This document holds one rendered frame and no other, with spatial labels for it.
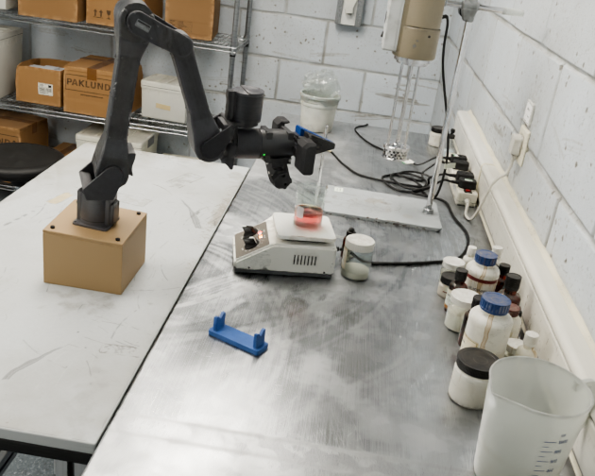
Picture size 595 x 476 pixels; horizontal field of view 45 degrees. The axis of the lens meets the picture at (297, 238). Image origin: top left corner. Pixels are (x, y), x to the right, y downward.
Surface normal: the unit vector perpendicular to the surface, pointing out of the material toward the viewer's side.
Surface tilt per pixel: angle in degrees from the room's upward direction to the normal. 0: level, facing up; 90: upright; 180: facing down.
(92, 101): 86
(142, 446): 0
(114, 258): 90
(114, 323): 0
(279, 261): 90
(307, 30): 90
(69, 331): 0
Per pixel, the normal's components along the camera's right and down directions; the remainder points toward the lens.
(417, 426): 0.12, -0.91
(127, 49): 0.17, 0.84
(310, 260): 0.11, 0.41
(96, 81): -0.15, 0.37
